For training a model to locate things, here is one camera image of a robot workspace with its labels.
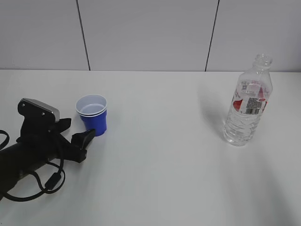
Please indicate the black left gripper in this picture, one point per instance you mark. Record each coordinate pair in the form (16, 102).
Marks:
(41, 140)

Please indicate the blue paper cup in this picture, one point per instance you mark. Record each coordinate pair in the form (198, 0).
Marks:
(92, 109)

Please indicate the clear plastic water bottle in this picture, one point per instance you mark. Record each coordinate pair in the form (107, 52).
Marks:
(250, 98)

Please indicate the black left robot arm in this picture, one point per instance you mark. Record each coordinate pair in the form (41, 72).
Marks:
(10, 174)

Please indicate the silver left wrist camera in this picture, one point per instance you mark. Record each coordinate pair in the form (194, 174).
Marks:
(35, 109)

